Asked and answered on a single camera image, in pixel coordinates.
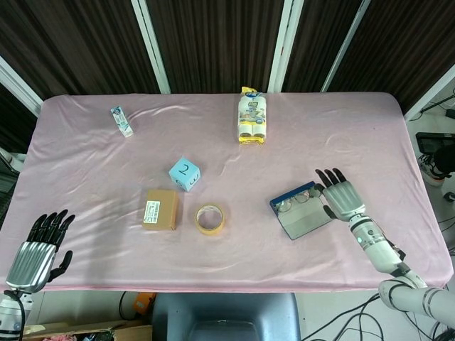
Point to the thin metal frame eyeglasses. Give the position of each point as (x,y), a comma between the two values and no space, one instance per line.
(302,198)

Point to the blue glasses case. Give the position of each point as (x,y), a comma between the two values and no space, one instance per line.
(305,223)

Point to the yellow white tissue pack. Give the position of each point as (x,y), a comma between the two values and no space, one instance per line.
(251,117)

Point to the black monitor device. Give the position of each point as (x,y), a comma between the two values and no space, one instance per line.
(432,142)

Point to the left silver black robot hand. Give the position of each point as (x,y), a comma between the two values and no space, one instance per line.
(32,263)

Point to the orange plastic object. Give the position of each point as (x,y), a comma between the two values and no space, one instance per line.
(142,303)

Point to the white metal frame post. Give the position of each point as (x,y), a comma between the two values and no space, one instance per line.
(430,94)
(343,46)
(17,85)
(152,46)
(284,46)

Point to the brown cardboard box with label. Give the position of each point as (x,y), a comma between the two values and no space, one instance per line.
(163,209)

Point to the open cardboard box with clutter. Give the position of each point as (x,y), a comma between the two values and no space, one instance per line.
(135,332)

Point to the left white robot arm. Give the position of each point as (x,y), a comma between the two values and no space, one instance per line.
(9,312)

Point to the light blue numbered cube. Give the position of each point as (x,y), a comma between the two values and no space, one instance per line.
(183,170)

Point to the pink tablecloth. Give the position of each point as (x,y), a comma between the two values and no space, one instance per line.
(284,259)

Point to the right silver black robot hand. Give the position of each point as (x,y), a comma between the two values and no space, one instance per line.
(343,199)

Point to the yellow packing tape roll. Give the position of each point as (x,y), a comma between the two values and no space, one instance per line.
(209,231)

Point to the small white blue carton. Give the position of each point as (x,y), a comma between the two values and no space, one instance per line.
(122,121)

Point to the grey blue plastic chair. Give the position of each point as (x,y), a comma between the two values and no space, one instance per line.
(224,309)

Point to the dark brown partition panel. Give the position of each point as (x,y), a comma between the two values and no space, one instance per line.
(71,42)
(217,42)
(316,39)
(409,35)

